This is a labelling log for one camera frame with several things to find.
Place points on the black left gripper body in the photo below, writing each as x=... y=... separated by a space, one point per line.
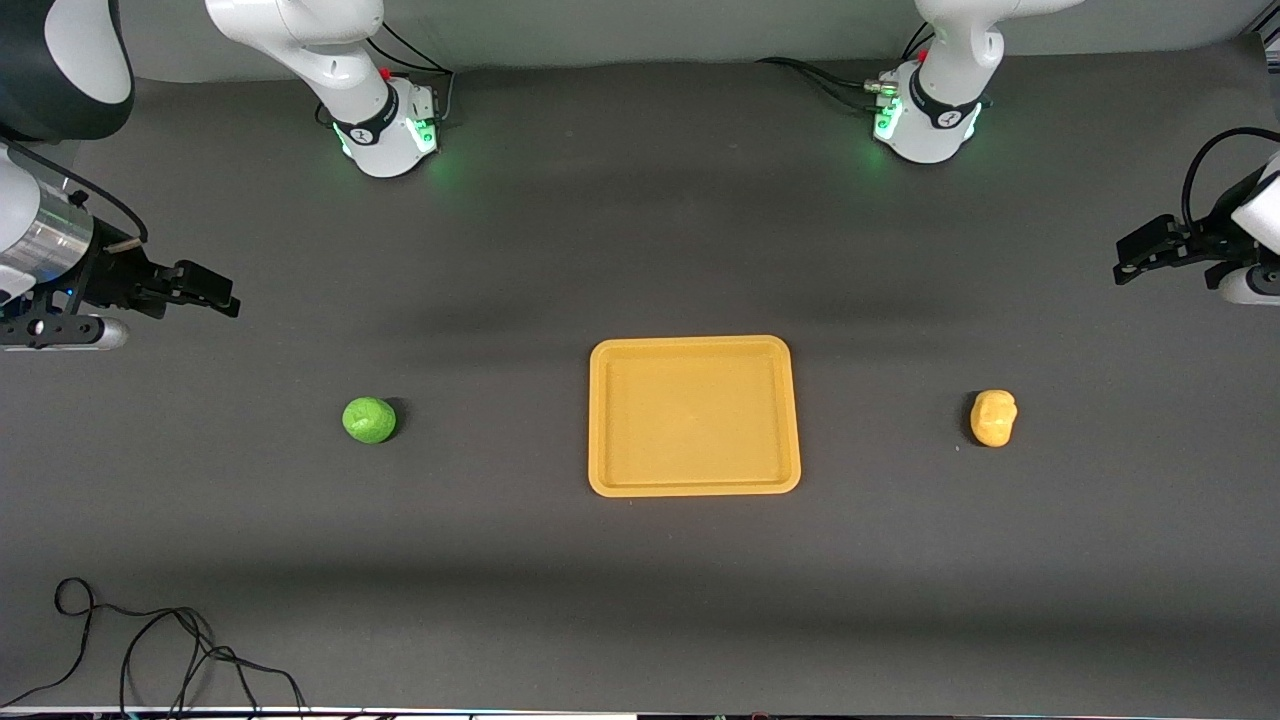
x=1207 y=241

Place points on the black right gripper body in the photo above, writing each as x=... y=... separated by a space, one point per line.
x=113 y=275

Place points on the green apple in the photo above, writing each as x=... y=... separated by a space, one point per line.
x=368 y=420

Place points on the yellow potato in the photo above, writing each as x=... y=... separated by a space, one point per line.
x=993 y=418

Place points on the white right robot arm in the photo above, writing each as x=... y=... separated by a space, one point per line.
x=355 y=60

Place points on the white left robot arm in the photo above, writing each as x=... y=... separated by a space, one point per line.
x=940 y=100

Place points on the orange plastic tray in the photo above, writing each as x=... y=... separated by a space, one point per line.
x=694 y=416

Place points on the dark grey table mat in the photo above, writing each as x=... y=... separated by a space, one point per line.
x=640 y=580

